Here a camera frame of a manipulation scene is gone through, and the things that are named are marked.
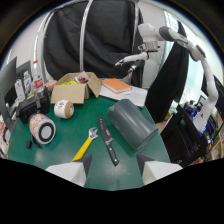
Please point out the grey cylindrical bin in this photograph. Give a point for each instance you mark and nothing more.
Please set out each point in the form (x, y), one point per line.
(132, 124)

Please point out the silver curved pole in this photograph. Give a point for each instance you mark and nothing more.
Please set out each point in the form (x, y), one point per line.
(84, 35)

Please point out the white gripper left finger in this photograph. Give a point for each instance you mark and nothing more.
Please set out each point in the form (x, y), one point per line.
(71, 170)

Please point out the black curtain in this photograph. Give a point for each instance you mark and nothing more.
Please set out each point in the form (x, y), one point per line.
(103, 36)

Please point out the dark monitor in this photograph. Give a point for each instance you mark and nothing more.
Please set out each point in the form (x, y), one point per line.
(7, 83)

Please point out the orange book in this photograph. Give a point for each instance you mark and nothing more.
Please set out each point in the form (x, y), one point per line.
(116, 85)

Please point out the white paper sheet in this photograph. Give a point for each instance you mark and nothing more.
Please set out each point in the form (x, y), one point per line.
(133, 96)

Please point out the black kitchen knife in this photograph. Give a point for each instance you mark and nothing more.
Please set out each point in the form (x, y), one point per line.
(108, 140)

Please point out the open cardboard box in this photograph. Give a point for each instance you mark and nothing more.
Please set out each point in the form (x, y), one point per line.
(76, 89)

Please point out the black equipment case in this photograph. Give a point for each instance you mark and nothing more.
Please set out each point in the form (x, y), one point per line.
(31, 106)

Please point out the black fabric drape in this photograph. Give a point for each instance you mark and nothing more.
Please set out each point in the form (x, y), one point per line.
(168, 76)

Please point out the small black block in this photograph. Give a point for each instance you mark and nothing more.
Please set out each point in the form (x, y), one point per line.
(28, 144)

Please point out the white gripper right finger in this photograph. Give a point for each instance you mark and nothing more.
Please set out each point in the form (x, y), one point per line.
(156, 170)

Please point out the clear plastic water bottle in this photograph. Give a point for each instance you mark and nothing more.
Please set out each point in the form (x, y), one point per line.
(38, 80)

